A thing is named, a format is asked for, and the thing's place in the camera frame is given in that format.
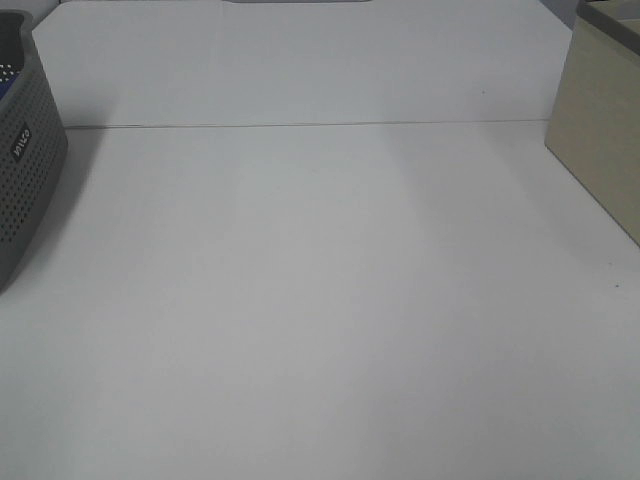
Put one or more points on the blue microfibre towel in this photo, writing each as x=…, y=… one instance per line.
x=8, y=75

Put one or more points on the grey perforated plastic basket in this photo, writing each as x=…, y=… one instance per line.
x=34, y=144

